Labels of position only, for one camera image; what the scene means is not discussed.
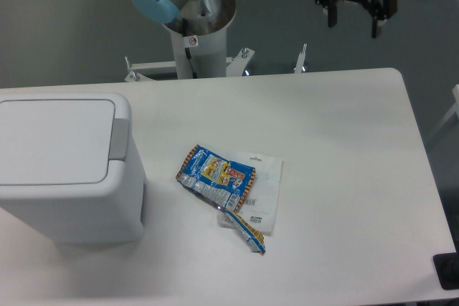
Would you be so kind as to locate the white plastic package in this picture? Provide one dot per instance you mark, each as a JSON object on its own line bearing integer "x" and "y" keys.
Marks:
{"x": 260, "y": 205}

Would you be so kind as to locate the black object at table edge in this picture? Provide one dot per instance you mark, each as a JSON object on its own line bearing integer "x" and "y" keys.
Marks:
{"x": 446, "y": 266}

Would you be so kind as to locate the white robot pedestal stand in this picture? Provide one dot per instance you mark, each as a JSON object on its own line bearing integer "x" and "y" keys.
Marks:
{"x": 195, "y": 57}

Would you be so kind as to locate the grey trash can push button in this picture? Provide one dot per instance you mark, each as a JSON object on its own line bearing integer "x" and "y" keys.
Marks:
{"x": 119, "y": 139}

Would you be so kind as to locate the blue snack wrapper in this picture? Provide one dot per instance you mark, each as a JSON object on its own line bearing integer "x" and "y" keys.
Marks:
{"x": 224, "y": 184}

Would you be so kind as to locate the white plastic trash can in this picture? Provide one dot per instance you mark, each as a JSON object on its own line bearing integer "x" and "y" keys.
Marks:
{"x": 109, "y": 211}

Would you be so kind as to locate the white furniture frame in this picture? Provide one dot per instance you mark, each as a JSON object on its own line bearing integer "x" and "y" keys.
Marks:
{"x": 447, "y": 122}

